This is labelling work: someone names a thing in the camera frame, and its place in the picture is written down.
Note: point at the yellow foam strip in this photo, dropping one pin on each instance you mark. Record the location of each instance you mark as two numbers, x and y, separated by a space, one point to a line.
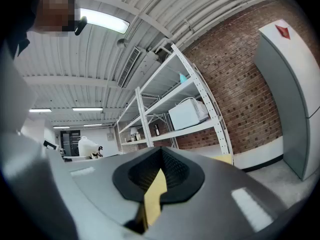
155 199

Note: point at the person's head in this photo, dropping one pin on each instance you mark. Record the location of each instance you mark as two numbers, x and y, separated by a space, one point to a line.
52 14

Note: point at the white refrigerator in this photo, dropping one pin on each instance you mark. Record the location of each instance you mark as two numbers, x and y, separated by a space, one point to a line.
287 96

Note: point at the white ceiling pipes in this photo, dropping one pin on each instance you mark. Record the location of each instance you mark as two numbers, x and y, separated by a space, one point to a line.
212 11

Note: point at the person's torso in black clothing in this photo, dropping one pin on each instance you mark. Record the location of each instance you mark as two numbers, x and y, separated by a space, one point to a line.
17 26

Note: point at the round ceiling sensor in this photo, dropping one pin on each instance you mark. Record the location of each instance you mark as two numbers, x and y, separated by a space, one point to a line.
123 43

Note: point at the dark glass bottle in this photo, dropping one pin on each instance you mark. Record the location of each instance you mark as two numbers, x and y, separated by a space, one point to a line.
157 130

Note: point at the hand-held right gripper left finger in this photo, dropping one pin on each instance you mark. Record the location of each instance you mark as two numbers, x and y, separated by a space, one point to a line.
100 174

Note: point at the white microwave oven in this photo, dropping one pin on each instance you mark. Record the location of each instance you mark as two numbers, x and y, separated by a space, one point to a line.
187 115

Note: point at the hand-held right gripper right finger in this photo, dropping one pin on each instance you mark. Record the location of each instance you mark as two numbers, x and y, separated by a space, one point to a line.
212 209

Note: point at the white ceiling air vent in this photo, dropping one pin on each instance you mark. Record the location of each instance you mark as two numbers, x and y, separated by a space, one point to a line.
128 67

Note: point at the black head camera mount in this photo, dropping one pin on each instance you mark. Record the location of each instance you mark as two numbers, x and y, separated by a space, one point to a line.
80 26

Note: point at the white metal shelving rack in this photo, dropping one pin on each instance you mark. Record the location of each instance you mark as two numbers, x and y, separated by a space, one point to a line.
197 89

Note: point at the white plastic jug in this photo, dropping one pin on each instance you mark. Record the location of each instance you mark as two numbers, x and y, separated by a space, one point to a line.
87 146

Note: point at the long ceiling light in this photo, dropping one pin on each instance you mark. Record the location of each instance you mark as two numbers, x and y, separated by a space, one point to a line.
40 110
105 21
87 109

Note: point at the teal bottle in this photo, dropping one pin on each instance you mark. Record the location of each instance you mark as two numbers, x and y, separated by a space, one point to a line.
183 77

